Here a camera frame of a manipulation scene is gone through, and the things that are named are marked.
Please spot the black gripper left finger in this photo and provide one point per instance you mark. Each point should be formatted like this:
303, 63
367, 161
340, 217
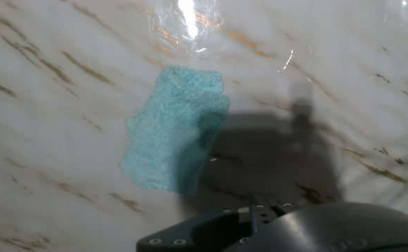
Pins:
196, 232

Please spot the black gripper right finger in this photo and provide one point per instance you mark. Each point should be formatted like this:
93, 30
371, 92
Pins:
268, 208

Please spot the teal terry cloth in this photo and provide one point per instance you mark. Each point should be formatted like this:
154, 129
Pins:
168, 133

